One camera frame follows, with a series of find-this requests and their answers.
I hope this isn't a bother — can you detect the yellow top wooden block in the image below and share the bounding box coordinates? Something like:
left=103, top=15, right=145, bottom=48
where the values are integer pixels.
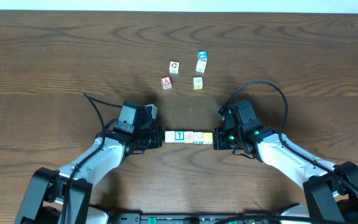
left=203, top=132, right=213, bottom=144

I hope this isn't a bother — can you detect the plain front wooden block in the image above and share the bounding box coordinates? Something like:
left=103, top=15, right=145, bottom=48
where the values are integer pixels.
left=165, top=131, right=175, bottom=143

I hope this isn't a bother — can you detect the blue sided wooden block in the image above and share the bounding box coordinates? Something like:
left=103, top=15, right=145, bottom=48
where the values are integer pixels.
left=193, top=132, right=204, bottom=144

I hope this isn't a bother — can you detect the green number 7 block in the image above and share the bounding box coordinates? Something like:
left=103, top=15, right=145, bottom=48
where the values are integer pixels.
left=175, top=131, right=185, bottom=143

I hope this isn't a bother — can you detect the gift picture wooden block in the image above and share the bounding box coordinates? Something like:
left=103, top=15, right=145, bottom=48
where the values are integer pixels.
left=184, top=131, right=194, bottom=144

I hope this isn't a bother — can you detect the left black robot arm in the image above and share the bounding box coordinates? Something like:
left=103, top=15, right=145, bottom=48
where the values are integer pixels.
left=15, top=125, right=164, bottom=223

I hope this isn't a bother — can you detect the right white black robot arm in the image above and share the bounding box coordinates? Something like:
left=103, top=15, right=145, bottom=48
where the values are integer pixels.
left=214, top=123, right=358, bottom=223

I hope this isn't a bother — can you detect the red letter A block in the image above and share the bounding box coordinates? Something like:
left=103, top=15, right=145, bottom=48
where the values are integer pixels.
left=161, top=76, right=172, bottom=90

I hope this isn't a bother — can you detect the yellow sided picture block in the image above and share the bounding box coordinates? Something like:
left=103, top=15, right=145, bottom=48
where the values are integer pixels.
left=193, top=77, right=203, bottom=90

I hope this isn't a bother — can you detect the plain block beside blue block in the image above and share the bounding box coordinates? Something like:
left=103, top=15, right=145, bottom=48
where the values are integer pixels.
left=196, top=60, right=207, bottom=73

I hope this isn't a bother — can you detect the soccer ball picture block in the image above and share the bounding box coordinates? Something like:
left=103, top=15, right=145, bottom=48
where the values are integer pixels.
left=169, top=61, right=180, bottom=74

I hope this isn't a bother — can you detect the blue top wooden block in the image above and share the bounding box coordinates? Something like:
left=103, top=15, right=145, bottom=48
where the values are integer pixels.
left=198, top=50, right=208, bottom=61

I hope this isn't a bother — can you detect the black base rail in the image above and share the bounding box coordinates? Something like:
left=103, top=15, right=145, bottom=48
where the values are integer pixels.
left=107, top=211, right=293, bottom=224

